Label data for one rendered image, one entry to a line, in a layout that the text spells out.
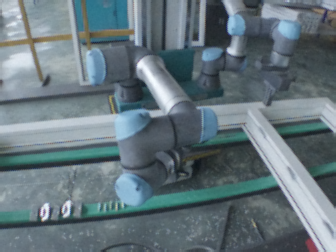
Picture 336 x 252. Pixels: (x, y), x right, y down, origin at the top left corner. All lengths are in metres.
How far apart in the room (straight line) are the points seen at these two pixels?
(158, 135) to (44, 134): 0.50
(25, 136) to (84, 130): 0.21
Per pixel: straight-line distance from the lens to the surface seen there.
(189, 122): 0.47
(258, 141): 0.87
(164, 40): 1.42
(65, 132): 0.84
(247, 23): 0.88
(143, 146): 0.45
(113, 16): 4.27
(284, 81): 0.87
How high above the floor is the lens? 1.42
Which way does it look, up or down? 39 degrees down
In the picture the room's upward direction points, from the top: 3 degrees clockwise
